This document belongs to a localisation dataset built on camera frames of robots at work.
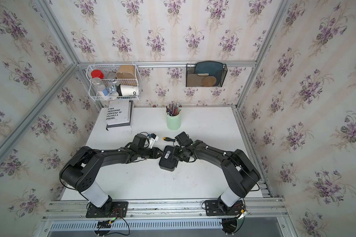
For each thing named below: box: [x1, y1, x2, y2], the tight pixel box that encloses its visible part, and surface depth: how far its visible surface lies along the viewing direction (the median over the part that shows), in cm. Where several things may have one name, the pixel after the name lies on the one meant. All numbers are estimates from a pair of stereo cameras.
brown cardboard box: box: [115, 64, 136, 79], surface depth 92 cm
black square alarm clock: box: [158, 145, 178, 172], surface depth 88 cm
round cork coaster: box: [201, 76, 218, 87], surface depth 99 cm
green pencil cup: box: [166, 112, 182, 131], surface depth 101 cm
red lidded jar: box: [90, 69, 105, 79], surface depth 93 cm
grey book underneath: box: [105, 100, 134, 131], surface depth 106 cm
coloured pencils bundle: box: [165, 102, 182, 117], surface depth 102 cm
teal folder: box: [194, 60, 223, 86], surface depth 95 cm
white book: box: [106, 99, 131, 126], surface depth 107 cm
